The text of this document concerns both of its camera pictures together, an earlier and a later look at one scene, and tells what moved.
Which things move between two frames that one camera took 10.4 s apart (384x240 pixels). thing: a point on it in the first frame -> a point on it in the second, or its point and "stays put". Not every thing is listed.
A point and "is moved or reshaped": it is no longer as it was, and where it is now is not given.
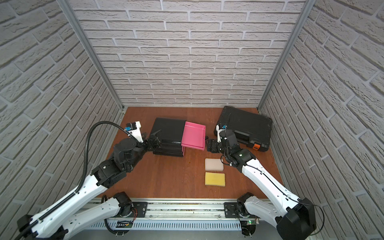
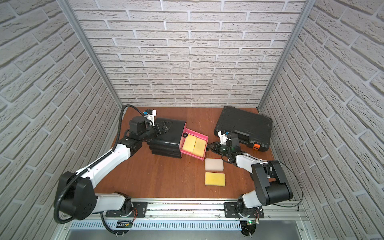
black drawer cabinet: x=171 y=135 stays put
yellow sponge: x=215 y=179 stays put
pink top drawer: x=193 y=136 is moved or reshaped
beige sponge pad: x=213 y=164 stays put
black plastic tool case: x=252 y=129 stays put
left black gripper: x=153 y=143 -> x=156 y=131
